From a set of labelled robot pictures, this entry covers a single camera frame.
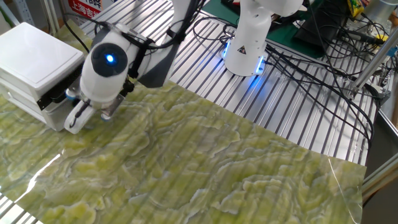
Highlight aluminium frame rail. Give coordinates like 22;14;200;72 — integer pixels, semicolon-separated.
362;152;398;202

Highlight white plastic drawer cabinet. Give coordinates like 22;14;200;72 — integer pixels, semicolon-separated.
0;21;85;132

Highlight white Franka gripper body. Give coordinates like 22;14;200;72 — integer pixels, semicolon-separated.
63;99;98;135

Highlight green marble pattern mat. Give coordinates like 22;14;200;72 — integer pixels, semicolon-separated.
0;19;368;224

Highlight black forearm strap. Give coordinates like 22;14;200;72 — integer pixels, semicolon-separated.
127;37;155;79

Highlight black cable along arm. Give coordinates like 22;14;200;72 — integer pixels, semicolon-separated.
60;0;249;129

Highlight black cable bundle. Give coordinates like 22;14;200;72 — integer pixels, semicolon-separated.
264;12;385;149

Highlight silver wrist mount blue caps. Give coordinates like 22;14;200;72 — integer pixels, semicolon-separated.
64;85;126;122

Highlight aluminium frame post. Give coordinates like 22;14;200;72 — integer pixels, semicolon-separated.
347;30;398;100
42;0;62;34

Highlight yellow snack package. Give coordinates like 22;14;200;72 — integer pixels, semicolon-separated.
347;0;365;18

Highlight cardboard box red label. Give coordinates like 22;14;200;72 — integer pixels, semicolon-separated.
67;0;105;22

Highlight black box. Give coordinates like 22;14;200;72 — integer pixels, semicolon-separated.
294;0;346;48

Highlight white drawer with knob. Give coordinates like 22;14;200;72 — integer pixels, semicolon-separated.
40;99;75;132

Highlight green board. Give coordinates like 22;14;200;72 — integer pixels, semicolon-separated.
201;0;327;60

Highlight black drawer front with handle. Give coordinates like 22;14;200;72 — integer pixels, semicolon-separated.
36;63;85;111

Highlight grey shelf post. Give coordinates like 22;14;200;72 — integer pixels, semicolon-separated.
12;0;35;27

